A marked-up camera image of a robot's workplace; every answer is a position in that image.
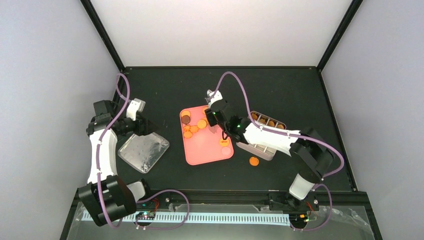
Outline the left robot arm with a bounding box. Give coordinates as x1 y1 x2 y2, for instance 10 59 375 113
77 98 157 228

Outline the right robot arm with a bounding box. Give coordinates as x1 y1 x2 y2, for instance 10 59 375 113
205 100 335 210

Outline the large round sandwich cookie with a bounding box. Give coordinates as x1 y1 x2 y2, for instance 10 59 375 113
197 119 208 129

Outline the clear plastic tin lid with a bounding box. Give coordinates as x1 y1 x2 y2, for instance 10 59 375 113
117 132 170 174

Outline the red marked dotted cracker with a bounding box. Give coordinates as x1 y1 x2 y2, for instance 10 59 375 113
219 138 231 147

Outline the dark chocolate round cookie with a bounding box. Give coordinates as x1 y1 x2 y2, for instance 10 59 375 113
180 115 191 125

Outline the pink cookie tray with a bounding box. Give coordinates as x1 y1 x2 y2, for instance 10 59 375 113
179 105 234 166

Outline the pink round cookie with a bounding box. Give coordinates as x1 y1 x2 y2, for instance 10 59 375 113
221 146 233 157

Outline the white divided cookie tin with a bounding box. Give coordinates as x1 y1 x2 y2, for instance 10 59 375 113
236 110 287 161

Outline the left base circuit board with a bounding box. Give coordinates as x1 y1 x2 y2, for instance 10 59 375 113
135 211 156 222

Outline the base circuit board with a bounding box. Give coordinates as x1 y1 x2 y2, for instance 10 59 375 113
135 211 156 222
289 214 317 223

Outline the right base circuit board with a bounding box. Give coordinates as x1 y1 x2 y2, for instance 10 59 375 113
289 214 317 223

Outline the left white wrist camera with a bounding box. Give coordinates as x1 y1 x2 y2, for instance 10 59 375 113
126 98 146 121

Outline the white slotted cable duct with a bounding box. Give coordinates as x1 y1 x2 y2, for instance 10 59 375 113
81 210 291 227

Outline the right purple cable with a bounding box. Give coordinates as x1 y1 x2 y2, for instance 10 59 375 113
211 71 345 232

